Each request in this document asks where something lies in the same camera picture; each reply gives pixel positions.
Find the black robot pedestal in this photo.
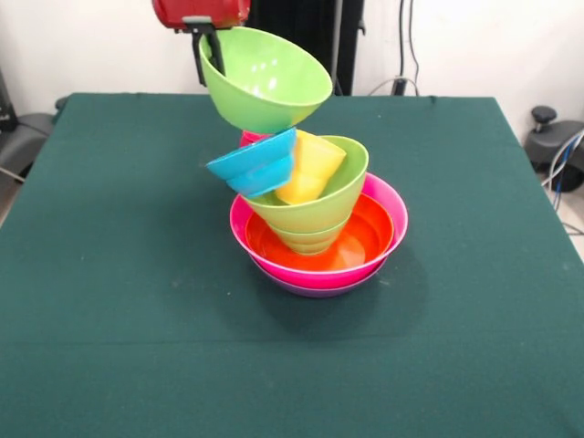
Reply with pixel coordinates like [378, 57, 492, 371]
[245, 0, 366, 97]

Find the dark green tablecloth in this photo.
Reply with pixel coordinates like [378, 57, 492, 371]
[0, 93, 584, 438]

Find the purple bowl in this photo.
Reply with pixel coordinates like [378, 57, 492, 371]
[268, 267, 384, 299]

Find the orange bowl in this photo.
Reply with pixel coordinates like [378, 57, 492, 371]
[245, 192, 395, 271]

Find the black office chair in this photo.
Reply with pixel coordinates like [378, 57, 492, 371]
[0, 68, 68, 183]

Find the red cup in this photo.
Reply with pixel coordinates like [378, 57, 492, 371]
[239, 129, 273, 149]

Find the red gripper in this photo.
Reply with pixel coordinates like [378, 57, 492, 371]
[151, 0, 253, 88]

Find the medium green bowl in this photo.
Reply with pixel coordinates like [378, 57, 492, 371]
[245, 135, 370, 235]

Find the small ribbed green bowl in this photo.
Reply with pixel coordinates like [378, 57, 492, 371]
[268, 217, 348, 256]

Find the black chair with round knob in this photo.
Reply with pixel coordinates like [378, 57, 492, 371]
[524, 105, 584, 193]

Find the blue and white cable bundle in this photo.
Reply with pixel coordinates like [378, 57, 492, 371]
[540, 130, 584, 193]

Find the large green bowl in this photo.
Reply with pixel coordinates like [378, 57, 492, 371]
[198, 26, 334, 135]

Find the black wall cable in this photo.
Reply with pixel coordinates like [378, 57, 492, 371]
[399, 0, 421, 96]

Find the pink bowl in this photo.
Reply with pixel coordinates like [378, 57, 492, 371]
[229, 172, 410, 289]

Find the yellow cup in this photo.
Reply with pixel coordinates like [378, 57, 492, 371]
[275, 130, 347, 206]

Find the small blue bowl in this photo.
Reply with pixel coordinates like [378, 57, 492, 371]
[204, 127, 298, 198]

